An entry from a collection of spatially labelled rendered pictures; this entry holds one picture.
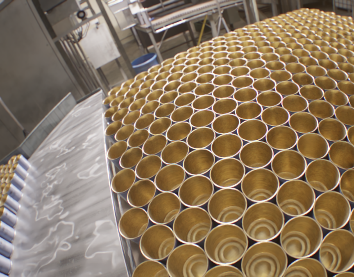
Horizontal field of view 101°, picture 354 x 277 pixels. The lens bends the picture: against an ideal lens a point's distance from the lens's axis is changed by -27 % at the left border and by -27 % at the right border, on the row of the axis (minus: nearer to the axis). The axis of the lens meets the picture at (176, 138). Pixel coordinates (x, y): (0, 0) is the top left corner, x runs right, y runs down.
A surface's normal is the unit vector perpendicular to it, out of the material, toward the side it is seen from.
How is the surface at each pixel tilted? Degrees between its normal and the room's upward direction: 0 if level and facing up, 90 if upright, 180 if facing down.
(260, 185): 91
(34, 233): 0
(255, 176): 91
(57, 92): 90
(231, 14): 90
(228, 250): 2
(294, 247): 2
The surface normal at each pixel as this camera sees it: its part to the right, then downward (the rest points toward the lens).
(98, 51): 0.34, 0.55
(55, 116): 0.87, 0.07
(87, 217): -0.32, -0.69
